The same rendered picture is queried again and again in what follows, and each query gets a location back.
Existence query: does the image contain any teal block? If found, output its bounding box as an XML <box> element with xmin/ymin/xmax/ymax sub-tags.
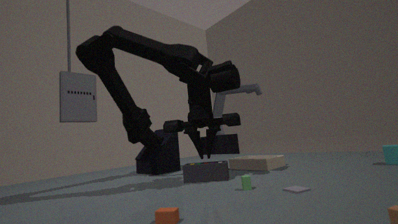
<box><xmin>382</xmin><ymin>144</ymin><xmax>398</xmax><ymax>165</ymax></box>

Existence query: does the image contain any green rectangular block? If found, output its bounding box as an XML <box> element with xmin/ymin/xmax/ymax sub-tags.
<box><xmin>241</xmin><ymin>175</ymin><xmax>252</xmax><ymax>191</ymax></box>

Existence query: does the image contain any orange-red block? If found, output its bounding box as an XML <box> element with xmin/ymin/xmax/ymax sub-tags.
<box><xmin>154</xmin><ymin>207</ymin><xmax>180</xmax><ymax>224</ymax></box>

